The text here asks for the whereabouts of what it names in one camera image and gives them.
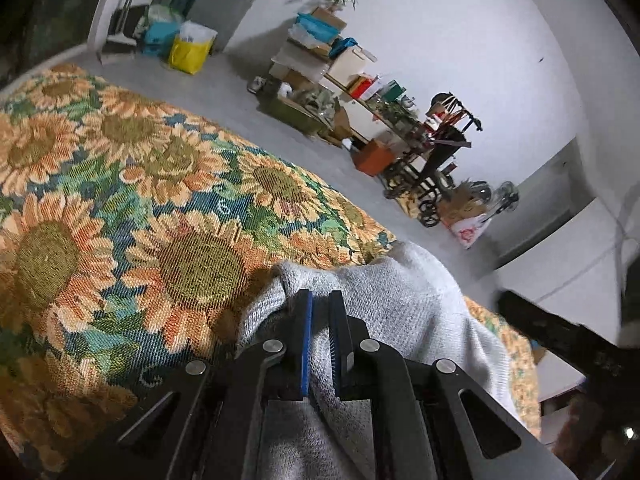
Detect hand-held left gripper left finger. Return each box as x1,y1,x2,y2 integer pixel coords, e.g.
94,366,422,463
65,289,316,480

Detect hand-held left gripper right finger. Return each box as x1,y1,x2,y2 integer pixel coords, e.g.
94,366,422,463
327,290,576,480

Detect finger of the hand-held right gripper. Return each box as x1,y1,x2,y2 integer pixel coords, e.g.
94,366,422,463
497,290,627,387

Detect grey knit sweater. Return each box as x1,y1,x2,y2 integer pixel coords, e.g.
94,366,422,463
235,240,518,480

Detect white red bag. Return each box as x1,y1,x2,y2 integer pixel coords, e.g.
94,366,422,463
449,211,489,250

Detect electric fan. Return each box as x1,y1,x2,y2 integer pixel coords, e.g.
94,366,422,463
491,181,521,222
464,179,494,202

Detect orange box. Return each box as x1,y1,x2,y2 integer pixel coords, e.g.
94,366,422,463
351,138,394,177

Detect black stroller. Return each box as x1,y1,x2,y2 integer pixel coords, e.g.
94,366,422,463
381,91,486,229

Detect green crate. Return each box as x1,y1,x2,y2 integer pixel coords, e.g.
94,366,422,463
256,91,334,137

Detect sunflower print blanket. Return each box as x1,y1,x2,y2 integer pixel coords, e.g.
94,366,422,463
0,62,543,480

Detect cardboard box stack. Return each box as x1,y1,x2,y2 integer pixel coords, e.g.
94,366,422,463
269,6,379,87

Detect yellow bag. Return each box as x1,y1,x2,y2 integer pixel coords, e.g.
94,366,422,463
168,21,219,76

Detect teal bag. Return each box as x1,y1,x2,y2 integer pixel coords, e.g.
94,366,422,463
142,21,184,59

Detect grey cabinet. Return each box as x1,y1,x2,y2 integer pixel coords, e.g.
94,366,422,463
187,0,254,54

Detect black dustpan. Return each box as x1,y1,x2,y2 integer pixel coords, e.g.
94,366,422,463
101,4,149,57

